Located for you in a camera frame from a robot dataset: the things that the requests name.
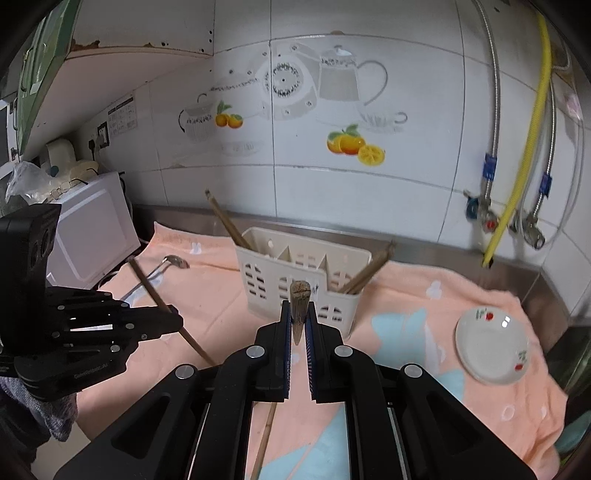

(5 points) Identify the peach printed towel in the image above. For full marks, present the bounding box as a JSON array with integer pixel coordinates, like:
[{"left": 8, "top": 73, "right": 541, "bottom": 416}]
[{"left": 75, "top": 220, "right": 570, "bottom": 480}]

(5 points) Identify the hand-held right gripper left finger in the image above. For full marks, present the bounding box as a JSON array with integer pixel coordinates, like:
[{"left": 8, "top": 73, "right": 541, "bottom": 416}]
[{"left": 53, "top": 298, "right": 294, "bottom": 480}]

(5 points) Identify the yellow corrugated gas hose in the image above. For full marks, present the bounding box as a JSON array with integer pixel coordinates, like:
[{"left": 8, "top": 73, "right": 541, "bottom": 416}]
[{"left": 481, "top": 13, "right": 553, "bottom": 270}]

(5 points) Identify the metal spoon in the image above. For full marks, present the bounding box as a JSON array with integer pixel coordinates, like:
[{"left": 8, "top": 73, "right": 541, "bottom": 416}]
[{"left": 119, "top": 254, "right": 191, "bottom": 302}]

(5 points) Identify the wall power socket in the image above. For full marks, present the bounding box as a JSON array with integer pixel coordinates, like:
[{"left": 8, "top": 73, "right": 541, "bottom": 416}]
[{"left": 87, "top": 121, "right": 112, "bottom": 149}]

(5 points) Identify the brown wooden chopstick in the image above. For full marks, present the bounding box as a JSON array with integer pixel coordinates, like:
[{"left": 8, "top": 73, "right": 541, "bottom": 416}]
[
  {"left": 128, "top": 257, "right": 217, "bottom": 366},
  {"left": 250, "top": 401, "right": 279, "bottom": 480},
  {"left": 290, "top": 279, "right": 309, "bottom": 348},
  {"left": 204, "top": 188, "right": 251, "bottom": 251},
  {"left": 345, "top": 253, "right": 393, "bottom": 295},
  {"left": 339, "top": 241, "right": 397, "bottom": 293}
]

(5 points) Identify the metal angle valve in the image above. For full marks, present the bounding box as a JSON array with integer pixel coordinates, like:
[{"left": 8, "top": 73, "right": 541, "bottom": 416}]
[
  {"left": 464, "top": 188, "right": 502, "bottom": 232},
  {"left": 510, "top": 213, "right": 546, "bottom": 251}
]

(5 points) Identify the white microwave oven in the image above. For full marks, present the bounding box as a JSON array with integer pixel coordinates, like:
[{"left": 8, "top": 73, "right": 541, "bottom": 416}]
[{"left": 45, "top": 171, "right": 142, "bottom": 291}]

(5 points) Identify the beige plastic utensil holder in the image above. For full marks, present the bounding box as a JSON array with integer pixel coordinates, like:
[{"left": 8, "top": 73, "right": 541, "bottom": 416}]
[{"left": 235, "top": 226, "right": 373, "bottom": 339}]

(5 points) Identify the braided metal hose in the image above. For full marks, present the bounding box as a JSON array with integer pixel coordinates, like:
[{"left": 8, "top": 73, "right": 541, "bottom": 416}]
[
  {"left": 519, "top": 60, "right": 558, "bottom": 227},
  {"left": 471, "top": 0, "right": 502, "bottom": 208}
]

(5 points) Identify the white cherry print plate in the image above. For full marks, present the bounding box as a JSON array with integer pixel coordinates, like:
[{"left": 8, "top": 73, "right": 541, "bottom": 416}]
[{"left": 454, "top": 306, "right": 530, "bottom": 387}]

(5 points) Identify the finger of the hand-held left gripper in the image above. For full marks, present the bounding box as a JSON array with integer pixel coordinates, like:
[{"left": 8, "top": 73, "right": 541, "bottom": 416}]
[
  {"left": 47, "top": 328, "right": 180, "bottom": 352},
  {"left": 46, "top": 286, "right": 184, "bottom": 330}
]

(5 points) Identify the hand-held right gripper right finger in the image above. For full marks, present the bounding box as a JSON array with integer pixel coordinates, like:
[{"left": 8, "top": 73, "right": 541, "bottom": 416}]
[{"left": 305, "top": 298, "right": 539, "bottom": 480}]

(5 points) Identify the white electric kettle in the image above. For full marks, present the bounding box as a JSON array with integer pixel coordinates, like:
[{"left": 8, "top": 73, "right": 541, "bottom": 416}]
[{"left": 45, "top": 137, "right": 100, "bottom": 180}]

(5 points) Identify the white wall label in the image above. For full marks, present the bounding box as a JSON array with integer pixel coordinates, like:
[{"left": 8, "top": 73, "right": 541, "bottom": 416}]
[{"left": 108, "top": 94, "right": 140, "bottom": 138}]

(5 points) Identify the clear plastic bag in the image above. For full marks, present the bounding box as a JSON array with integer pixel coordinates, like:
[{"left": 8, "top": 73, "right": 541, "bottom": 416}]
[{"left": 6, "top": 161, "right": 48, "bottom": 200}]

